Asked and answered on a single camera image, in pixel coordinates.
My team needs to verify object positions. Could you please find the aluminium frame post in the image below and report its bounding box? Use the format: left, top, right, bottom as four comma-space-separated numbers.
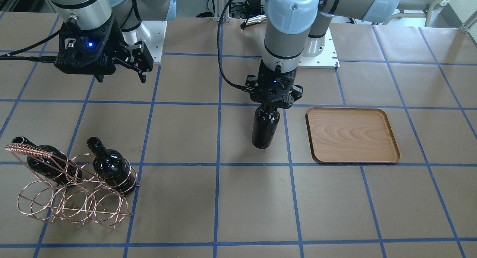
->
212, 0, 230, 23

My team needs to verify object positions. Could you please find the copper wire wine basket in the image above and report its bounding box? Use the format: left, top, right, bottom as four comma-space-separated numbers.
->
5, 144, 133, 230

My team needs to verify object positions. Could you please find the black power adapter back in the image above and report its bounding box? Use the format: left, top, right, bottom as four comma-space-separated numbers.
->
245, 0, 261, 15

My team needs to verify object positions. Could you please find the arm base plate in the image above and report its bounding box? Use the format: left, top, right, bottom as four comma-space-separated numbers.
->
136, 21, 168, 64
298, 29, 340, 69

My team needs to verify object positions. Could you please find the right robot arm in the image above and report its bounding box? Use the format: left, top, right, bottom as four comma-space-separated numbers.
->
46, 0, 177, 83

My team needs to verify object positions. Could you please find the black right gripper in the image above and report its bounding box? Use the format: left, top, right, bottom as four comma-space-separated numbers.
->
54, 18, 154, 84

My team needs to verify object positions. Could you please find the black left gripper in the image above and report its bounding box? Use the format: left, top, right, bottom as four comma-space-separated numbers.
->
245, 60, 303, 109

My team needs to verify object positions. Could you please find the black braided cable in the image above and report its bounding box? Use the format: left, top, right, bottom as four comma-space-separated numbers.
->
218, 0, 248, 91
0, 29, 62, 62

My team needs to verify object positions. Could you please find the black wine bottle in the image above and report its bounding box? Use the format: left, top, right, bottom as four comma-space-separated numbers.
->
252, 104, 281, 149
86, 137, 136, 196
27, 145, 82, 186

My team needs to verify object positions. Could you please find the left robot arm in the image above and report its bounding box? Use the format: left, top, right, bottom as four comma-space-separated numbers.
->
246, 0, 399, 111

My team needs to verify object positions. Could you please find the wooden tray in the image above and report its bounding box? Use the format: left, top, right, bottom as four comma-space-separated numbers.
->
306, 107, 401, 164

